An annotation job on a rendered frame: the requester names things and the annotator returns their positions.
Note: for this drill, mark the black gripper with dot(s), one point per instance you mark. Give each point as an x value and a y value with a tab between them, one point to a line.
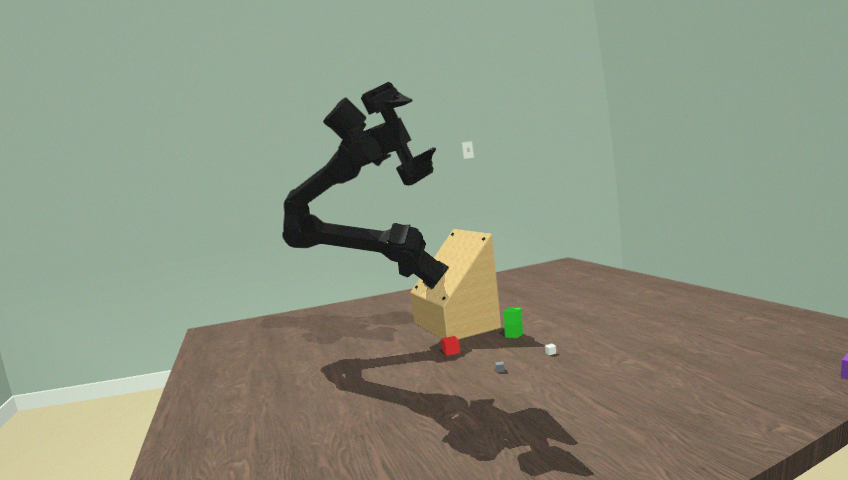
392	134

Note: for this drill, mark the red block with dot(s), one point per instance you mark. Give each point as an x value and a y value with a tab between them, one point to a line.
450	345

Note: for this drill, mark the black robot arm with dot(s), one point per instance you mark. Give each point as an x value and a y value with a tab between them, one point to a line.
401	243

